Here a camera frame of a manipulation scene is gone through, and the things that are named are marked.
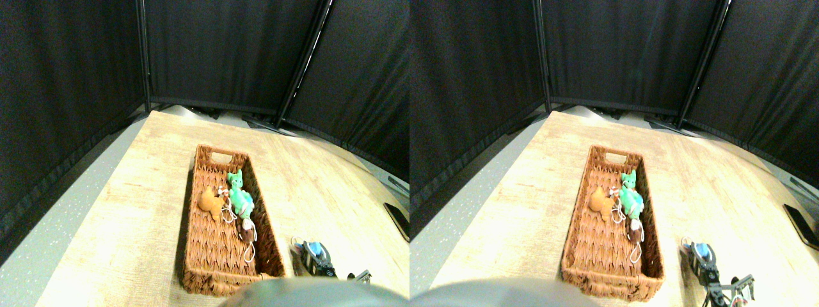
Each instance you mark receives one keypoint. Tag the blue plush toy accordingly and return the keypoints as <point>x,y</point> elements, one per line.
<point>702,251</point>
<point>318,249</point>

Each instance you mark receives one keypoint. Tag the brown plush mouse toy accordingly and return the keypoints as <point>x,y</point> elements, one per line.
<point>635,231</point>
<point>247,230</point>

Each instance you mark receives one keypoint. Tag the green plush toy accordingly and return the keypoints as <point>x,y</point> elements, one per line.
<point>235,182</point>
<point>243,204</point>
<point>632,204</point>
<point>628,182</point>

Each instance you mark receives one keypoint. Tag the orange white striped toy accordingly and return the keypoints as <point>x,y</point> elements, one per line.
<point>223,192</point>
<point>614,192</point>

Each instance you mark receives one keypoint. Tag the tan plush bear toy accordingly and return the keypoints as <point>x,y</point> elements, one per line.
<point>601,203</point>
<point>210,203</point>

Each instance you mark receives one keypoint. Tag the black smartphone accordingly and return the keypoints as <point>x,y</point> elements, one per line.
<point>398,222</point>
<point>801,227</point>

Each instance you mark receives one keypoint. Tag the black curtain stand foot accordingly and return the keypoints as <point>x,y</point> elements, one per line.
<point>805,185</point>
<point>668,125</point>
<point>398,184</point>
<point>265,124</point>
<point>608,114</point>
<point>203,112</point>

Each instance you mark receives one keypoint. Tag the brown wicker basket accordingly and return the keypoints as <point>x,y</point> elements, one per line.
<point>592,243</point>
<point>211,243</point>

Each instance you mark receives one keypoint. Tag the black curtain stand pole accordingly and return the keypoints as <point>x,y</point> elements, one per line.
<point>302,64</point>
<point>702,64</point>
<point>542,57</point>
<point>144,57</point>

